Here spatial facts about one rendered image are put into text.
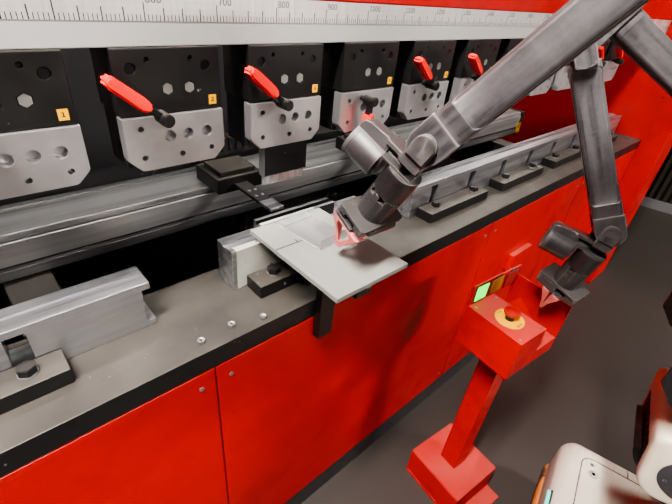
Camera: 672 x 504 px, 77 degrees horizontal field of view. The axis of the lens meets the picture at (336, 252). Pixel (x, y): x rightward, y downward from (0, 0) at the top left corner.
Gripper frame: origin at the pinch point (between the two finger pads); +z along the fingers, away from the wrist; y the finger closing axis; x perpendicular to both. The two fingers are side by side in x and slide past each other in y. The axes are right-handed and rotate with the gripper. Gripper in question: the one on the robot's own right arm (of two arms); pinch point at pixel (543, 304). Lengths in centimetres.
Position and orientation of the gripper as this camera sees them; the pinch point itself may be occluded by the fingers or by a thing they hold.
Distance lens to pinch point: 118.1
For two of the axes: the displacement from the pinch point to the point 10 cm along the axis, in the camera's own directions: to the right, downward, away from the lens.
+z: -2.2, 6.8, 7.0
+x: -8.1, 2.8, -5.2
